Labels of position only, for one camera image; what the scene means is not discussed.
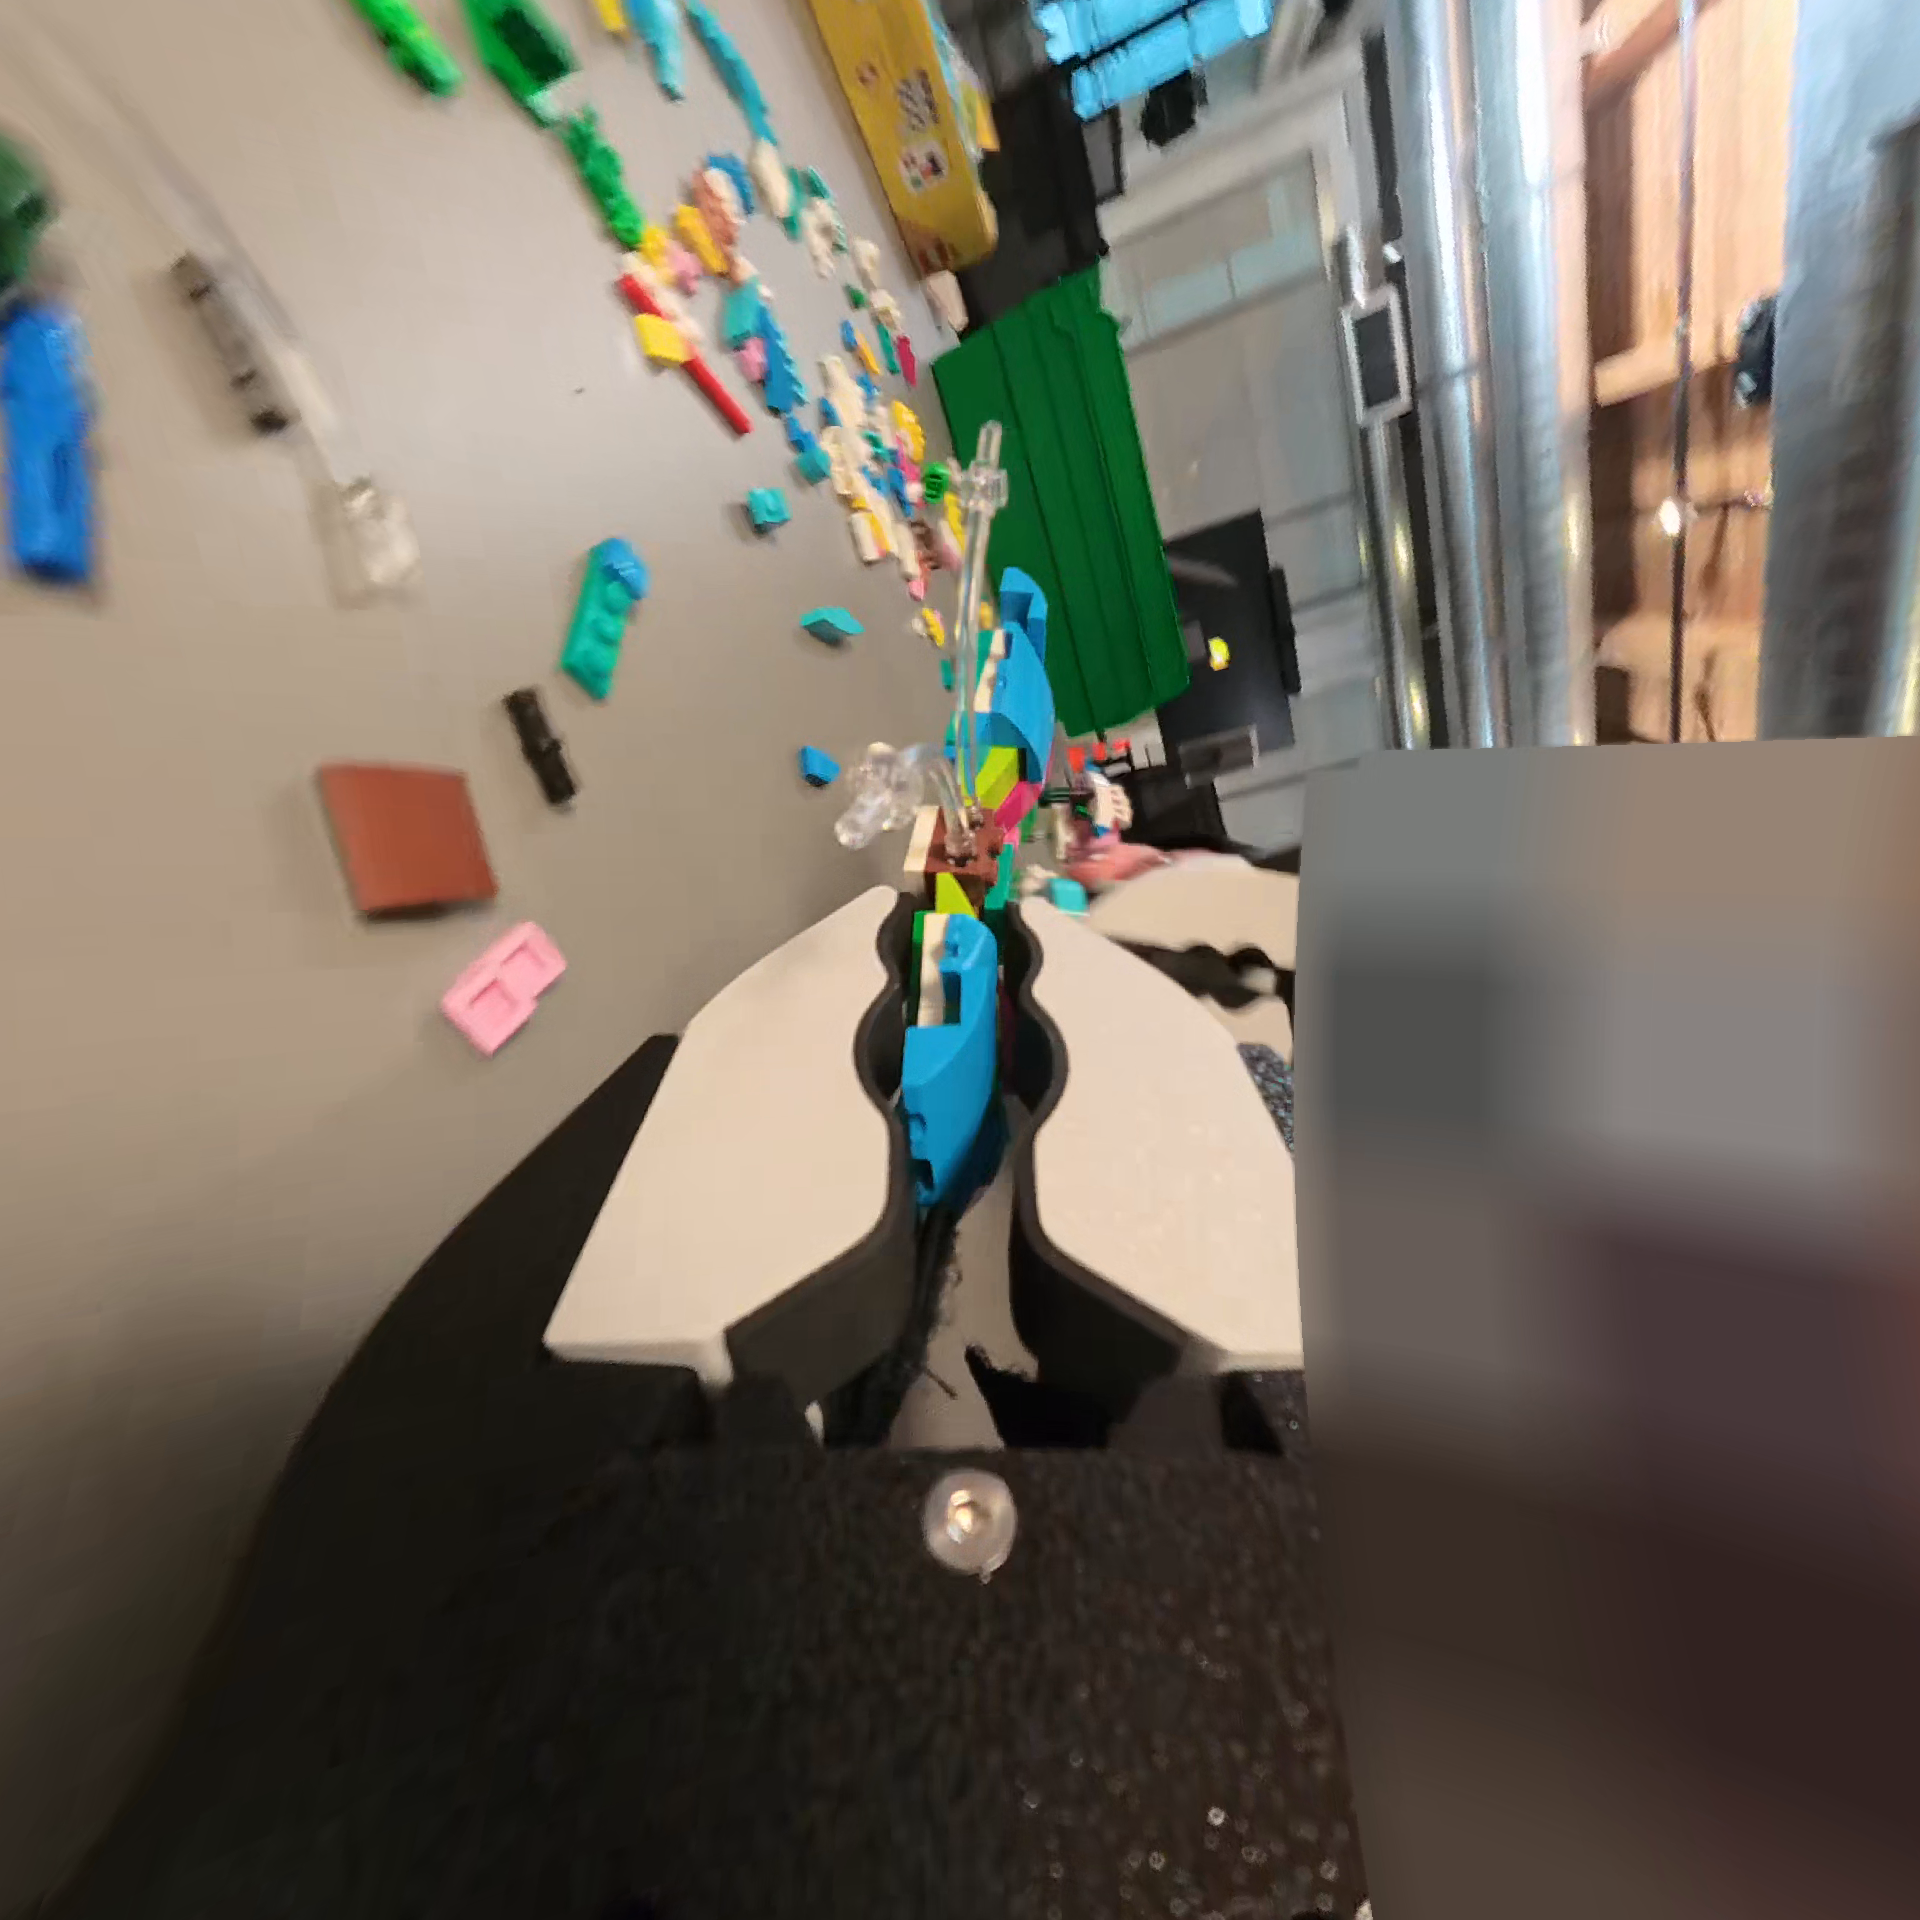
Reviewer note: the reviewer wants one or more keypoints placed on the teal cube lego piece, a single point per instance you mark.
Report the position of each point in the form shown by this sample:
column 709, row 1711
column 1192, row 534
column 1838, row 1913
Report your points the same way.
column 766, row 509

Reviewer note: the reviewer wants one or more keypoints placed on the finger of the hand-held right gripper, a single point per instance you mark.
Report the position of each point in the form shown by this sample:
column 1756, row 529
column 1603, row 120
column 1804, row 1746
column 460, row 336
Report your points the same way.
column 1276, row 1025
column 1216, row 909

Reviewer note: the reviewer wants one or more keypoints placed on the grey and clear bar piece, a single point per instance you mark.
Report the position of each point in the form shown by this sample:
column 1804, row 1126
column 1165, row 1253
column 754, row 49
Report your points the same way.
column 239, row 339

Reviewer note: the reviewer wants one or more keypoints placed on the pink lego plate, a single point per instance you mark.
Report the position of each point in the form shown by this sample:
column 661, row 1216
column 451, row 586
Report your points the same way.
column 503, row 986

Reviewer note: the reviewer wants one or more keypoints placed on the black lego pin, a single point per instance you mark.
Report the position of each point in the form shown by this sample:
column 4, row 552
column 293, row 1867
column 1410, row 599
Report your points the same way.
column 540, row 745

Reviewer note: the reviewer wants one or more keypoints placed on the white wall device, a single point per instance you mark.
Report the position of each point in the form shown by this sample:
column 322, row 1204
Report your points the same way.
column 1378, row 350

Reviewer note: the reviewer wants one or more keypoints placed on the colourful lego butterfly model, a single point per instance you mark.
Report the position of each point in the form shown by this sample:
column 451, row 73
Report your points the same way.
column 961, row 1036

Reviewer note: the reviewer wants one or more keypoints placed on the pile of assorted lego bricks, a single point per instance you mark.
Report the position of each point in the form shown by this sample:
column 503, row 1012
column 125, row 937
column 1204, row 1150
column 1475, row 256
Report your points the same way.
column 780, row 344

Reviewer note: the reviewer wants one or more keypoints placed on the dark green lego connector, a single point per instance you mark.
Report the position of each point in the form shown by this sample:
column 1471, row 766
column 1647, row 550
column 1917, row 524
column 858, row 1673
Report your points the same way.
column 16, row 202

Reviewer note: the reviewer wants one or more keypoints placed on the small blue lego slope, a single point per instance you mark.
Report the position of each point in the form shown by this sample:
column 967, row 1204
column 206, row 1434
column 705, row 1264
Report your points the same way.
column 815, row 766

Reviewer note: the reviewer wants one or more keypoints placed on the small teal lego piece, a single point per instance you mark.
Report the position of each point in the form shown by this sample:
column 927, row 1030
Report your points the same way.
column 830, row 623

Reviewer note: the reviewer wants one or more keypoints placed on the bright blue panel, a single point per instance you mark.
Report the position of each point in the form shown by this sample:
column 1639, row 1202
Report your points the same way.
column 1154, row 47

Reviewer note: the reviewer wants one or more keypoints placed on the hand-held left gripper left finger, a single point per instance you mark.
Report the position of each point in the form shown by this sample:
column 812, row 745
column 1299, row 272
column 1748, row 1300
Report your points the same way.
column 750, row 1153

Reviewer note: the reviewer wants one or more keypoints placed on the metal pipe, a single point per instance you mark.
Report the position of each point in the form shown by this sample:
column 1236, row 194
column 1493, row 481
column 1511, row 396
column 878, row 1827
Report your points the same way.
column 1446, row 375
column 1544, row 375

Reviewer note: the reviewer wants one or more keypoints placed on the clear lego antenna piece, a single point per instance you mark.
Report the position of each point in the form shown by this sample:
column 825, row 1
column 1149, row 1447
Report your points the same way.
column 351, row 517

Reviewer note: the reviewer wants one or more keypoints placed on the yellow lego box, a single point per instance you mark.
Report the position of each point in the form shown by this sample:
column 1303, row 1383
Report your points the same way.
column 910, row 120

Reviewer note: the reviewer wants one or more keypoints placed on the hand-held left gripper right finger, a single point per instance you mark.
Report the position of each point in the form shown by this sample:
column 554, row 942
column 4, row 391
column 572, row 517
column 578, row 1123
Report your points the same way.
column 1171, row 1187

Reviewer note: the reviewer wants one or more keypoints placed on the brown flat brick plate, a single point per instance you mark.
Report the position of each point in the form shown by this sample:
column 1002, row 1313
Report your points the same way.
column 407, row 838

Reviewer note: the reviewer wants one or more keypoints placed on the black monitor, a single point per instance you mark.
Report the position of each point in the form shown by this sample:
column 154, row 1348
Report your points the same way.
column 1224, row 599

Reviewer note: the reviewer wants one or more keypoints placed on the blue long lego brick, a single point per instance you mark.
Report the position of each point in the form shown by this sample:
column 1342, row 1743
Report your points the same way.
column 47, row 444

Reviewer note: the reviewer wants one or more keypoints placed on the pink and white lego build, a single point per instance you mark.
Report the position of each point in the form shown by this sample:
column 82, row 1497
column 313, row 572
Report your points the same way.
column 1107, row 841

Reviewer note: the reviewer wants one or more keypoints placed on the teal and blue lego plate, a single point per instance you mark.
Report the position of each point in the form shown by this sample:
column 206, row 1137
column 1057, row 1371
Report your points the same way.
column 605, row 616

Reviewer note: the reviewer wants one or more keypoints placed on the bright green lego piece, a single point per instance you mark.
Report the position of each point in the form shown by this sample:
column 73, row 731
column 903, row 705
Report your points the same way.
column 518, row 38
column 604, row 166
column 407, row 38

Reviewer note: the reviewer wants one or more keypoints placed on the green corrugated board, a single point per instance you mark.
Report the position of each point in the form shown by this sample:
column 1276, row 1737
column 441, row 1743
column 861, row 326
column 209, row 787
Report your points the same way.
column 1057, row 495

